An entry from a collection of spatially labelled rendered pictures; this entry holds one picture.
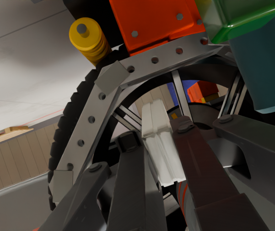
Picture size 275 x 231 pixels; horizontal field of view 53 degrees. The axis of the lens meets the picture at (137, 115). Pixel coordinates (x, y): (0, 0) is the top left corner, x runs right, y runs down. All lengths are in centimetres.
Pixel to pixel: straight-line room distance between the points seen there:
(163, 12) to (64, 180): 33
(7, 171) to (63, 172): 571
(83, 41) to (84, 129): 16
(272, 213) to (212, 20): 25
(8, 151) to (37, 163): 63
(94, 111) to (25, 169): 556
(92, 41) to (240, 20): 37
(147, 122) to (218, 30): 7
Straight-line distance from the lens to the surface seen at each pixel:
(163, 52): 49
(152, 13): 50
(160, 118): 15
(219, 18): 18
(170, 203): 60
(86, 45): 51
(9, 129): 507
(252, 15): 18
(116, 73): 48
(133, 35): 48
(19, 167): 606
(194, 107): 104
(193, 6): 52
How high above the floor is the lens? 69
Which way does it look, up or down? 2 degrees down
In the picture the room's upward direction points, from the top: 159 degrees clockwise
